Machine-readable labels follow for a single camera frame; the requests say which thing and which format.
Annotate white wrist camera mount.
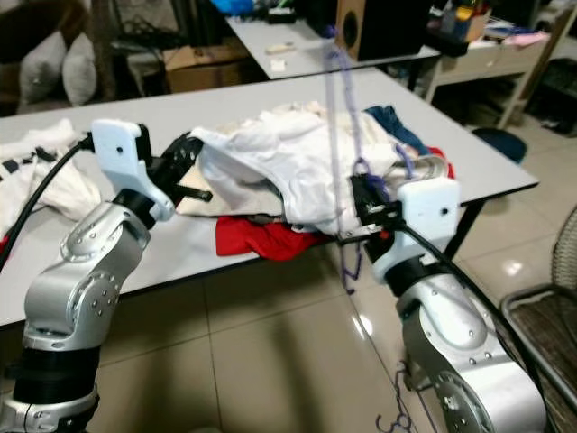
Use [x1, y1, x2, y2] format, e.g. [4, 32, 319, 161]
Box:
[92, 119, 177, 222]
[370, 178, 463, 281]

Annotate purple wire hanger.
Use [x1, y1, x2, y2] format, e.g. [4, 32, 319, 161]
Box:
[323, 25, 416, 297]
[377, 361, 426, 433]

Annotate dark blue garment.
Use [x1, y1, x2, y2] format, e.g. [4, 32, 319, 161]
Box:
[365, 104, 429, 154]

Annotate beige drawer desk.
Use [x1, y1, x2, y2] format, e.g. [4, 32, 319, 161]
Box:
[424, 32, 569, 132]

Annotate wooden black speaker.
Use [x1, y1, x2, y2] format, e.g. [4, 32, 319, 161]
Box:
[335, 0, 434, 62]

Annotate large white table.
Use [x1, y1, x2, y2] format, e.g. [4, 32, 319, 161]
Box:
[0, 68, 540, 330]

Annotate white thin shirt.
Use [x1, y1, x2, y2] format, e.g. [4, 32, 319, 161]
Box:
[191, 101, 407, 237]

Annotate dark blue round stool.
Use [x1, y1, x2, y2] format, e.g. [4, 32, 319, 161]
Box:
[472, 126, 535, 165]

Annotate white garment black stripes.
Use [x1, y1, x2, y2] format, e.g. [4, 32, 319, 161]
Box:
[0, 117, 98, 246]

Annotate grey pillow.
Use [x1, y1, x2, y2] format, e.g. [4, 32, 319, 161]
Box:
[61, 34, 98, 107]
[20, 32, 69, 105]

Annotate brown cardboard box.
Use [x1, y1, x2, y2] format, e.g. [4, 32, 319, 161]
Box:
[164, 41, 253, 94]

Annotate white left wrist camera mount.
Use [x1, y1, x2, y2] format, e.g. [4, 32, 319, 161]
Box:
[92, 119, 177, 222]

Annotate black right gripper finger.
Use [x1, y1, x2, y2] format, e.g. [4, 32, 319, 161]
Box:
[350, 171, 381, 221]
[338, 221, 394, 244]

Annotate small white table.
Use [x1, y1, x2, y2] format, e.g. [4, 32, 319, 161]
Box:
[225, 16, 443, 80]

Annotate black wire fan grille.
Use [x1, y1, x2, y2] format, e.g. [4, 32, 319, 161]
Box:
[500, 203, 577, 398]

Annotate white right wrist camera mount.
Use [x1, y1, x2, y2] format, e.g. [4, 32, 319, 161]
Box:
[370, 178, 463, 281]

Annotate brown armchair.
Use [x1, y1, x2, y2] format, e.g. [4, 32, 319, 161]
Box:
[0, 0, 100, 118]

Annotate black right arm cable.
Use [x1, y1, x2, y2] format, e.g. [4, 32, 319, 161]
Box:
[401, 221, 551, 398]

